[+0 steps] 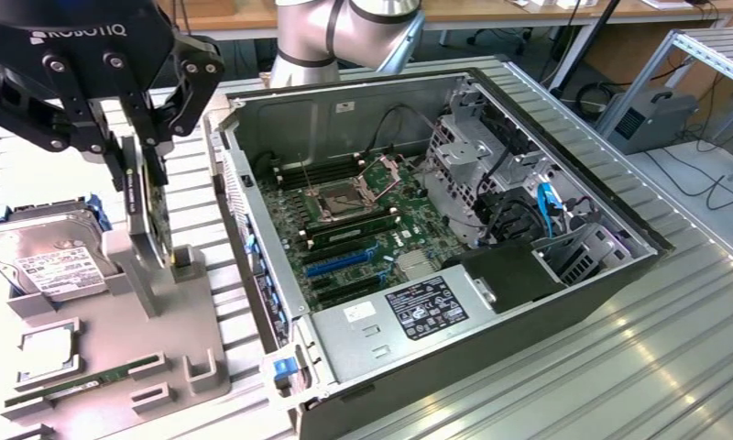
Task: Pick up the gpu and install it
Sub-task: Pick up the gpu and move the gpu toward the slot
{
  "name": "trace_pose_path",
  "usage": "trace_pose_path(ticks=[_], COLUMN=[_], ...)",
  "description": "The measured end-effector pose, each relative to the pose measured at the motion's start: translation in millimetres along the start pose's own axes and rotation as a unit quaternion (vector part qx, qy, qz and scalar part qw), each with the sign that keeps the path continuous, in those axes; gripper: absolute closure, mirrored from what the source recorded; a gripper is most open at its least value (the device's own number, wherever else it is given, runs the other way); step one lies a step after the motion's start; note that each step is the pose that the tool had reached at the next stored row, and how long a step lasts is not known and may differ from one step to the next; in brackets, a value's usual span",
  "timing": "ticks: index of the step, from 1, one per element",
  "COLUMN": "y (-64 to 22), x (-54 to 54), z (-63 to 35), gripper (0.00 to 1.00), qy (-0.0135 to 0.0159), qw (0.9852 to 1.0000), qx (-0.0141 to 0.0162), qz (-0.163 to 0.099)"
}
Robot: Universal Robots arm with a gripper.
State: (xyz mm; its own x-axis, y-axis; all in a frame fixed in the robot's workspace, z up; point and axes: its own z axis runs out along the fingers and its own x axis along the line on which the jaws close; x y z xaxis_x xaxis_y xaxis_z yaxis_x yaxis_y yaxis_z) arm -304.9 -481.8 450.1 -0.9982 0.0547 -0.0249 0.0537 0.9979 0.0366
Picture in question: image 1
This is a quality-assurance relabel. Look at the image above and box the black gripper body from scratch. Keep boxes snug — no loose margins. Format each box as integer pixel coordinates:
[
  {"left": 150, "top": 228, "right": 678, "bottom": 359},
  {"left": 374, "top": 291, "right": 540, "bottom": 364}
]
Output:
[{"left": 0, "top": 0, "right": 180, "bottom": 101}]

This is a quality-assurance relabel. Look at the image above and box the graphics card with silver bracket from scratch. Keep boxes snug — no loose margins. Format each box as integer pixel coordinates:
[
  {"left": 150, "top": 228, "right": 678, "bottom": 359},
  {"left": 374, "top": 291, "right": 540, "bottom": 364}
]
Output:
[{"left": 120, "top": 132, "right": 176, "bottom": 272}]

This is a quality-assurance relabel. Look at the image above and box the long wooden desk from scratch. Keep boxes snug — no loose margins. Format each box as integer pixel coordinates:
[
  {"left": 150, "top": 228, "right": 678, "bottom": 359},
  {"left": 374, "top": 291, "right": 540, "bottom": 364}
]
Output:
[{"left": 176, "top": 0, "right": 283, "bottom": 83}]

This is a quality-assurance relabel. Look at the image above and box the blue disk caddy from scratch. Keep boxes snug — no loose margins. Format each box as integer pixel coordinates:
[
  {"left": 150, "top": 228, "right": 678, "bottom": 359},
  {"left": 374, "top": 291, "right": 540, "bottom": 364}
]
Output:
[{"left": 0, "top": 194, "right": 116, "bottom": 244}]

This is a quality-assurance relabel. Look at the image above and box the silver hard disk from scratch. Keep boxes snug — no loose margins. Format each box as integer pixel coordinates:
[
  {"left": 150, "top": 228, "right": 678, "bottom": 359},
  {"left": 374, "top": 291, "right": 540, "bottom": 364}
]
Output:
[{"left": 0, "top": 213, "right": 110, "bottom": 303}]

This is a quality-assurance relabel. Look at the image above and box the CPU socket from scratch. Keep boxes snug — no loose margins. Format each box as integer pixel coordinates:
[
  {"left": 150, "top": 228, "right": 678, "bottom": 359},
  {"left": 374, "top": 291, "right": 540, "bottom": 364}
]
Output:
[{"left": 308, "top": 182, "right": 375, "bottom": 224}]

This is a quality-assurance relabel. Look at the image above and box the metal socket cover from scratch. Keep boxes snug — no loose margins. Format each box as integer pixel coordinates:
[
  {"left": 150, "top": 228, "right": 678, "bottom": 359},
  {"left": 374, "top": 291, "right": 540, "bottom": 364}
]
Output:
[{"left": 354, "top": 153, "right": 411, "bottom": 203}]

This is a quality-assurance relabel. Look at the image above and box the silver drive cage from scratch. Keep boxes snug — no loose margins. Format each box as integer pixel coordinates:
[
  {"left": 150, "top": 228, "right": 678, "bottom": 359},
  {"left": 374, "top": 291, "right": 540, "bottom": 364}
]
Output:
[{"left": 424, "top": 112, "right": 558, "bottom": 244}]

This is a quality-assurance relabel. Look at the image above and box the blue expansion slot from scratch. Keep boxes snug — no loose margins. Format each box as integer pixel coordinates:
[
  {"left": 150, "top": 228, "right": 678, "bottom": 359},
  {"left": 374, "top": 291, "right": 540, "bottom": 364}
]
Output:
[{"left": 304, "top": 249, "right": 378, "bottom": 278}]

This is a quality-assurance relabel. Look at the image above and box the green motherboard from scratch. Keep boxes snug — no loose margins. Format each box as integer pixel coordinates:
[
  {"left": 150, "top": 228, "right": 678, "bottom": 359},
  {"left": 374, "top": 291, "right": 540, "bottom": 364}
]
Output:
[{"left": 259, "top": 153, "right": 472, "bottom": 313}]

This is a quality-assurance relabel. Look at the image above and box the silver CPU chip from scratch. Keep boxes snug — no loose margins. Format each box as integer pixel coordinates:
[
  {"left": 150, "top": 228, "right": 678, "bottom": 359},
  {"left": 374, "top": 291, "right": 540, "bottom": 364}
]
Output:
[{"left": 19, "top": 327, "right": 79, "bottom": 372}]

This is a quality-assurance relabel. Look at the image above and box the wooden desk with white legs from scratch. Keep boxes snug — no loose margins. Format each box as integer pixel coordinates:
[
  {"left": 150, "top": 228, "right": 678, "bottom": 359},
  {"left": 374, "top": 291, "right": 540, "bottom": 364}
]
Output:
[{"left": 424, "top": 0, "right": 733, "bottom": 88}]

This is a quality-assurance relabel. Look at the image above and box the grey parts rack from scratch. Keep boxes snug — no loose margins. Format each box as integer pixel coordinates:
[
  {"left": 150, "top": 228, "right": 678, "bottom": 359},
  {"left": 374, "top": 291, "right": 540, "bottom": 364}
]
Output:
[{"left": 0, "top": 227, "right": 234, "bottom": 440}]

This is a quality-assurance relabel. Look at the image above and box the silver chipset heatsink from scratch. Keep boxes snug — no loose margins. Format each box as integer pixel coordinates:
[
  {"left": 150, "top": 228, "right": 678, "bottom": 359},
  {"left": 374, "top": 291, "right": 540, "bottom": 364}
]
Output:
[{"left": 396, "top": 250, "right": 446, "bottom": 281}]

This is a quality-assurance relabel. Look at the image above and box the green RAM stick on rack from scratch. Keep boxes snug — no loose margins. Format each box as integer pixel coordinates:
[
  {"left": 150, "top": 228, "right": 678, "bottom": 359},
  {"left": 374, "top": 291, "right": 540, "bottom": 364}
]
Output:
[{"left": 4, "top": 355, "right": 164, "bottom": 408}]

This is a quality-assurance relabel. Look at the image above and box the silver power supply unit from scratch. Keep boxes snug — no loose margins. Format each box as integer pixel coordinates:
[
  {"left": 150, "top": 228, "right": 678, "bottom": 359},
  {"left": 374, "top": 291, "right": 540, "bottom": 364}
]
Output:
[{"left": 308, "top": 263, "right": 503, "bottom": 386}]

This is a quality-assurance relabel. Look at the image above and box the black stand pole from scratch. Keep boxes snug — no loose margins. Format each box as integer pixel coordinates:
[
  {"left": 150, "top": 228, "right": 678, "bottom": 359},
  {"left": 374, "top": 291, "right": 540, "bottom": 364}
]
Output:
[{"left": 550, "top": 0, "right": 623, "bottom": 93}]

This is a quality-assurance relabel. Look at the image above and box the blue case latch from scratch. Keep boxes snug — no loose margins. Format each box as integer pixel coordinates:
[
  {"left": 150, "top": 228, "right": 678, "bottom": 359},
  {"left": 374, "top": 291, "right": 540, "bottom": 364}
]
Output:
[{"left": 268, "top": 357, "right": 300, "bottom": 382}]

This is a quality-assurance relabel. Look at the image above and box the black plastic air shroud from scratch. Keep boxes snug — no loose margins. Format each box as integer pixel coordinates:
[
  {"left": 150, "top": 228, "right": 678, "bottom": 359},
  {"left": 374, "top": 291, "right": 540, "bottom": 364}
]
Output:
[{"left": 443, "top": 240, "right": 567, "bottom": 315}]

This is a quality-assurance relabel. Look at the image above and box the grey equipment box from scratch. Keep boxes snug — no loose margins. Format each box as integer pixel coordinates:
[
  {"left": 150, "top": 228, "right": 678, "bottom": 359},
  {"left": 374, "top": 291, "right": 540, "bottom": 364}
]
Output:
[{"left": 598, "top": 82, "right": 702, "bottom": 155}]

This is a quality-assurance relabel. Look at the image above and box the open PC case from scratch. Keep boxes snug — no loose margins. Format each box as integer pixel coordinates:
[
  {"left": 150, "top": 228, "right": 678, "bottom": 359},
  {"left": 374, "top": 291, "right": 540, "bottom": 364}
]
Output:
[{"left": 196, "top": 66, "right": 678, "bottom": 440}]

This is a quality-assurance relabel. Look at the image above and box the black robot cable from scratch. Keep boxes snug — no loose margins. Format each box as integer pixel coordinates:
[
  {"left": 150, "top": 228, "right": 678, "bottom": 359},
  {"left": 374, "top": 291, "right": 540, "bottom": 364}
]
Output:
[{"left": 324, "top": 0, "right": 347, "bottom": 63}]

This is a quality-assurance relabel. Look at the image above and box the black looped wire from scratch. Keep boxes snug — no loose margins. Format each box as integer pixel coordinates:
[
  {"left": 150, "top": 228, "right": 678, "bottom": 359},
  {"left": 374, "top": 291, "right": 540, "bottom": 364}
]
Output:
[{"left": 366, "top": 104, "right": 435, "bottom": 155}]

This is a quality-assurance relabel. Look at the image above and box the black wire bundle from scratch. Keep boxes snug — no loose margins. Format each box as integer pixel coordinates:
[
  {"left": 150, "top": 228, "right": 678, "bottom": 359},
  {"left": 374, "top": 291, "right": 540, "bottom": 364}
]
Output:
[{"left": 474, "top": 187, "right": 555, "bottom": 248}]

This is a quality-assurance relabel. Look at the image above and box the blue data wire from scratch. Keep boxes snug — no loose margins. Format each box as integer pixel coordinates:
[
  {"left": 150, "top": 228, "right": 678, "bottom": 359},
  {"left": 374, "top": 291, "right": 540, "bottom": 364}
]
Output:
[{"left": 535, "top": 181, "right": 564, "bottom": 242}]

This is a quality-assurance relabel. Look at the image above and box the aluminium slat frame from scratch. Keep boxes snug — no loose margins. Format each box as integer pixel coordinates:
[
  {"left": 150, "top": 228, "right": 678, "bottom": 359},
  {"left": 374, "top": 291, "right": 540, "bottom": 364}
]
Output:
[{"left": 598, "top": 27, "right": 733, "bottom": 148}]

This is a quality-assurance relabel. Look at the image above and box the black floor cable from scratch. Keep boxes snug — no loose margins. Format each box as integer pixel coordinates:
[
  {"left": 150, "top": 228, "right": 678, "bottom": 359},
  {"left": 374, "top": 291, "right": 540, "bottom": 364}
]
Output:
[{"left": 645, "top": 137, "right": 733, "bottom": 215}]

